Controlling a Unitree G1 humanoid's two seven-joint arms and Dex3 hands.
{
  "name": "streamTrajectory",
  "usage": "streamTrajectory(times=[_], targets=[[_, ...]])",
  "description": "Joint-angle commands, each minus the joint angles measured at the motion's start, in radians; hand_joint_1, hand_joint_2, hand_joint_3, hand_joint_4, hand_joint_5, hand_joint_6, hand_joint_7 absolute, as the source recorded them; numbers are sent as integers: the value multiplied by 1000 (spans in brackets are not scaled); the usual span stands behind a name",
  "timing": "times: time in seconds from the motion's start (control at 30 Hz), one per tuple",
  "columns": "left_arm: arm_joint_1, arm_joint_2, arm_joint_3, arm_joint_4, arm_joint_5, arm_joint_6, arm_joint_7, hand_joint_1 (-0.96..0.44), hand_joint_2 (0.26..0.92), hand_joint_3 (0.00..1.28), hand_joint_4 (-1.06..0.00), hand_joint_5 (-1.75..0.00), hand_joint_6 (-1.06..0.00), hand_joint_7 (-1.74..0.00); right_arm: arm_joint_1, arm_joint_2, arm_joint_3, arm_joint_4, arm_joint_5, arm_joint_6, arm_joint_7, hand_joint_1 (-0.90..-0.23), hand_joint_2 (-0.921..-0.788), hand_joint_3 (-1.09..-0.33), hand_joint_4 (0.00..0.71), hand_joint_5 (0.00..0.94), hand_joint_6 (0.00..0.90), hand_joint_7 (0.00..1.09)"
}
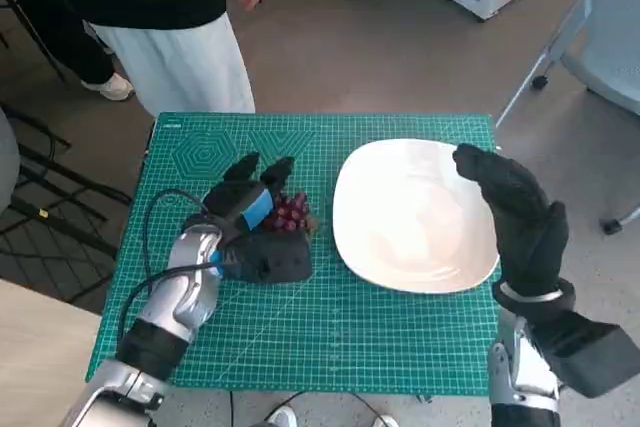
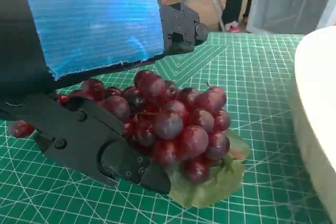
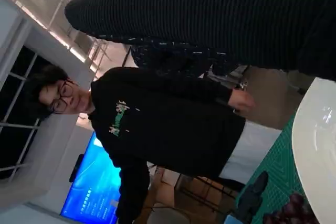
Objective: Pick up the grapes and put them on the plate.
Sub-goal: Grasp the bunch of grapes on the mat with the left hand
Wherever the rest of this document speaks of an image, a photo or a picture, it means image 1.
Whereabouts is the black left hand blue tape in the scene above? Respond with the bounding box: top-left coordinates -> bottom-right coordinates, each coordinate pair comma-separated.
198,151 -> 297,244

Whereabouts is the red toy grape bunch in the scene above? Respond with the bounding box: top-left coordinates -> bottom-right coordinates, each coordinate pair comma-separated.
263,190 -> 322,236

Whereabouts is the white plate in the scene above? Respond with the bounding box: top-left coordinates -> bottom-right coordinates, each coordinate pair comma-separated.
332,139 -> 502,295

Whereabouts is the green cutting mat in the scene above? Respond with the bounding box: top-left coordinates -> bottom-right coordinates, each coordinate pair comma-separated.
85,111 -> 503,397

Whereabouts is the person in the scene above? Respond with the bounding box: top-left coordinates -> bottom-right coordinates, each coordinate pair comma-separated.
0,0 -> 267,116
14,0 -> 137,102

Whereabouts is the light wooden table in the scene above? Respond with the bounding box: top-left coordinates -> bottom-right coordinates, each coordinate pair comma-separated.
0,279 -> 104,427

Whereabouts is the grey-blue wheeled chair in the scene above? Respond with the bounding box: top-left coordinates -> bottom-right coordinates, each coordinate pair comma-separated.
494,0 -> 640,237

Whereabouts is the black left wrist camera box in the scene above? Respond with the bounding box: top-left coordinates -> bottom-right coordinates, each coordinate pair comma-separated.
218,231 -> 314,285

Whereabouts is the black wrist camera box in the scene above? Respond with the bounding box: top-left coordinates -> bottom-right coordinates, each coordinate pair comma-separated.
532,310 -> 634,399
218,231 -> 314,285

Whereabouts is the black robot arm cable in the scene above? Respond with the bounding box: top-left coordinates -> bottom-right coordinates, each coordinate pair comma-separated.
118,188 -> 239,348

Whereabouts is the black metal chair frame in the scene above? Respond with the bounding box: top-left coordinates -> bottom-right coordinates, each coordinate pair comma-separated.
0,105 -> 134,306

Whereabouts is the black floor cable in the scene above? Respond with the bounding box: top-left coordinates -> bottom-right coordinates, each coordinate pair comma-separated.
228,388 -> 382,427

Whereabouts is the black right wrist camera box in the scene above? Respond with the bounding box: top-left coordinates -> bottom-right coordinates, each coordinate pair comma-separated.
532,310 -> 634,399

